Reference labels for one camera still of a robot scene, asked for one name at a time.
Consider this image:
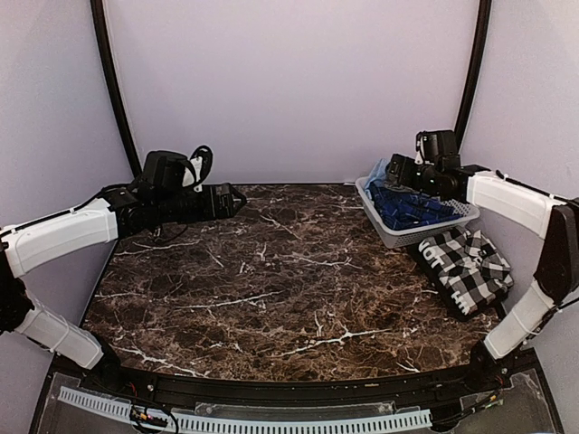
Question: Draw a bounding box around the light blue shirt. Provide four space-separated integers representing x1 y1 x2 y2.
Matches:
364 158 390 198

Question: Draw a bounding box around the blue plaid long sleeve shirt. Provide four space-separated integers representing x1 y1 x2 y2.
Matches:
365 182 462 231

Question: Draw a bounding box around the left black corner post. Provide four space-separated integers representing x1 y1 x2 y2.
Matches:
90 0 142 177

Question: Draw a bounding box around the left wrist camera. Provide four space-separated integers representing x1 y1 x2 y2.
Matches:
142 145 214 193

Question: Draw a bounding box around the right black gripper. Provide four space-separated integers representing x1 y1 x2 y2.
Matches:
385 154 439 196

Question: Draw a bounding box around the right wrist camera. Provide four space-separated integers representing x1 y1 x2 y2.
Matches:
414 130 461 172

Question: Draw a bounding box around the black white checkered folded shirt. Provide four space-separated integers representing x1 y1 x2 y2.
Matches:
407 226 514 322

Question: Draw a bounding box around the right black corner post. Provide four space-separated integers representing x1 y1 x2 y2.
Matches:
454 0 492 146

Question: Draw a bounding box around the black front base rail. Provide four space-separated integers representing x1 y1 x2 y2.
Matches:
53 349 541 409

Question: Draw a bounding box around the black corner post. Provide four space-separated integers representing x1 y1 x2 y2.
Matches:
454 0 492 146
90 0 142 177

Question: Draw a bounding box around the white plastic laundry basket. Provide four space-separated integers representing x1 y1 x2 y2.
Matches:
355 176 480 249

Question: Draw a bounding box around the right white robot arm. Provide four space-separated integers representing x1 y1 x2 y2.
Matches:
385 154 578 392

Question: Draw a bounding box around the white slotted cable duct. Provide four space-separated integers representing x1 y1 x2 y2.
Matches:
57 384 433 434

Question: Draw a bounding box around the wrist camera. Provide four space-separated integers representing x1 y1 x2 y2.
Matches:
414 130 461 172
142 145 214 193

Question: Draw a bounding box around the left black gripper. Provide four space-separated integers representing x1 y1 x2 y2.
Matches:
155 182 245 223

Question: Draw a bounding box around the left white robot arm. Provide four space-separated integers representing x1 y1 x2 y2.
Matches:
1 184 247 394

